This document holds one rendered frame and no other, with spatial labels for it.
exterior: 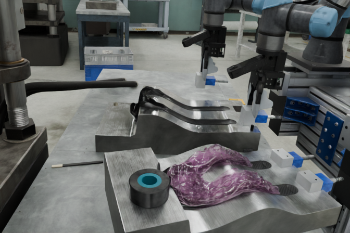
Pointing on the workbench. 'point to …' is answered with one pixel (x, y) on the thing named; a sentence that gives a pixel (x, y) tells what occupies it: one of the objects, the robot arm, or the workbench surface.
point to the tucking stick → (76, 164)
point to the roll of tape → (149, 188)
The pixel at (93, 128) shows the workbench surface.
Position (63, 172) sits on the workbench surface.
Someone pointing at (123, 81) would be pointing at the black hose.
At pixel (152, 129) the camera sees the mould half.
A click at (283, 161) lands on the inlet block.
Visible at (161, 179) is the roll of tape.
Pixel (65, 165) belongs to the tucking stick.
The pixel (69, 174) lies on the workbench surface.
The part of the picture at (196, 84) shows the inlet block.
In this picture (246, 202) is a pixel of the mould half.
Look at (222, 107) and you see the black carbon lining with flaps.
